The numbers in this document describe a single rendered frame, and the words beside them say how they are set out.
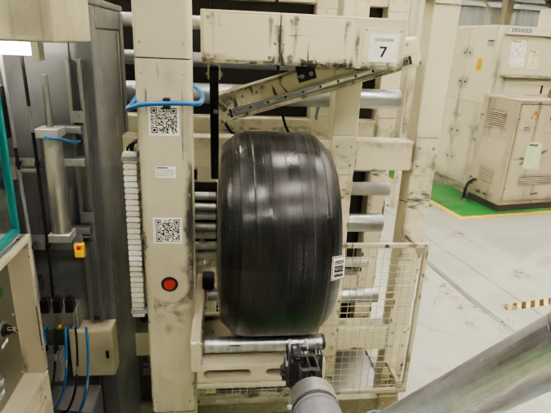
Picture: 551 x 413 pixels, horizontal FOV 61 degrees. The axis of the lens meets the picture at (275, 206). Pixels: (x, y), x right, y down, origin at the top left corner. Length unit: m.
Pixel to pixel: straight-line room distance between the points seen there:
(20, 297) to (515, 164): 5.23
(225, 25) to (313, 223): 0.64
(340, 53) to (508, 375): 1.02
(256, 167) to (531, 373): 0.71
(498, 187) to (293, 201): 4.84
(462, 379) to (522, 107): 4.99
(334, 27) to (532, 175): 4.78
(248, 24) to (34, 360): 1.05
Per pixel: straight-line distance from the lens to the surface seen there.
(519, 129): 5.72
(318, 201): 1.11
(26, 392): 1.33
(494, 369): 0.78
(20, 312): 1.29
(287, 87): 1.59
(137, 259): 1.33
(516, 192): 5.96
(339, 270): 1.14
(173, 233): 1.28
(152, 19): 1.19
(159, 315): 1.40
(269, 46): 1.44
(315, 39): 1.46
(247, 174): 1.12
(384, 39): 1.51
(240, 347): 1.36
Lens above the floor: 1.70
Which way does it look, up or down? 19 degrees down
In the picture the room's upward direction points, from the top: 3 degrees clockwise
